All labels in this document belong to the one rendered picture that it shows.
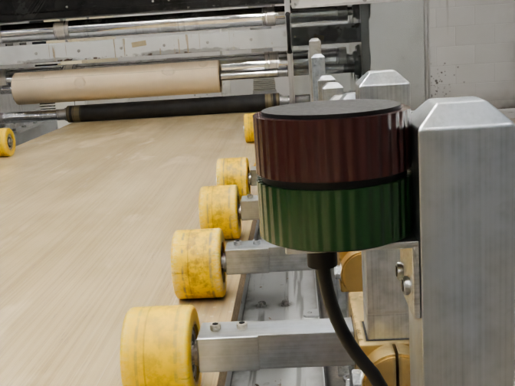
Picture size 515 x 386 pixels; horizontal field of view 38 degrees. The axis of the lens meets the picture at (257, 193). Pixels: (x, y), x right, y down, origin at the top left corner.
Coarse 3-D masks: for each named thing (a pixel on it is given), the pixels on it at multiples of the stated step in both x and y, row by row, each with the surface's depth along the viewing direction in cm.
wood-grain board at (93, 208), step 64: (64, 128) 277; (128, 128) 263; (192, 128) 251; (0, 192) 160; (64, 192) 155; (128, 192) 151; (192, 192) 147; (256, 192) 143; (0, 256) 110; (64, 256) 108; (128, 256) 106; (0, 320) 84; (64, 320) 83; (0, 384) 68; (64, 384) 67
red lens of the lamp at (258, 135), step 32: (256, 128) 28; (288, 128) 26; (320, 128) 26; (352, 128) 26; (384, 128) 26; (256, 160) 29; (288, 160) 27; (320, 160) 26; (352, 160) 26; (384, 160) 27
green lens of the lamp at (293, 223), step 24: (264, 192) 28; (288, 192) 27; (312, 192) 26; (336, 192) 26; (360, 192) 26; (384, 192) 27; (408, 192) 28; (264, 216) 28; (288, 216) 27; (312, 216) 27; (336, 216) 26; (360, 216) 27; (384, 216) 27; (408, 216) 28; (288, 240) 27; (312, 240) 27; (336, 240) 27; (360, 240) 27; (384, 240) 27
